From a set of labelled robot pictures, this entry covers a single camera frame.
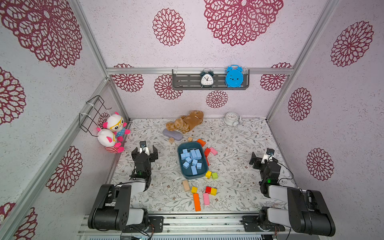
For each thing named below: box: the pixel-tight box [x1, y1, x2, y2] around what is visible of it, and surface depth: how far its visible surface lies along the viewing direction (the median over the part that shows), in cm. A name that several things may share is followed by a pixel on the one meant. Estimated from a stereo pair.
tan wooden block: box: [182, 180, 190, 192], surface depth 87 cm
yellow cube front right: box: [210, 187, 218, 196], surface depth 85 cm
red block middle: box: [204, 147, 211, 157], surface depth 102 cm
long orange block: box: [193, 193, 202, 212], surface depth 83 cm
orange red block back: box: [197, 138, 207, 147], surface depth 108 cm
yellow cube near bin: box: [205, 170, 212, 179], surface depth 90 cm
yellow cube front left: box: [191, 186, 199, 194], surface depth 85 cm
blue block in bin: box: [194, 148, 203, 160], surface depth 97 cm
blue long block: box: [191, 165, 198, 176], surface depth 94 cm
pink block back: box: [210, 147, 219, 156], surface depth 104 cm
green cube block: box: [211, 172, 219, 180], surface depth 90 cm
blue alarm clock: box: [226, 65, 244, 88], surface depth 91 cm
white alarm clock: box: [223, 111, 242, 126], surface depth 119 cm
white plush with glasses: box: [102, 111, 131, 142], surface depth 96 cm
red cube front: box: [205, 186, 212, 194], surface depth 85 cm
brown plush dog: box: [165, 110, 204, 134], surface depth 108 cm
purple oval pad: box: [163, 128, 183, 141], surface depth 109 cm
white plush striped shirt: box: [97, 127, 124, 154], surface depth 87 cm
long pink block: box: [203, 193, 210, 206], surface depth 83 cm
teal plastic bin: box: [177, 141, 209, 180], surface depth 96 cm
